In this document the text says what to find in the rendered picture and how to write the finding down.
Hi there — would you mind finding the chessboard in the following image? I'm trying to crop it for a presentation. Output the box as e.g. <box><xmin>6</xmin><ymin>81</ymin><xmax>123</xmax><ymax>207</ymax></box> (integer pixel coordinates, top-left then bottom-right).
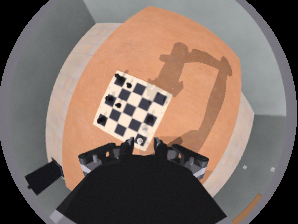
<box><xmin>93</xmin><ymin>70</ymin><xmax>172</xmax><ymax>151</ymax></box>

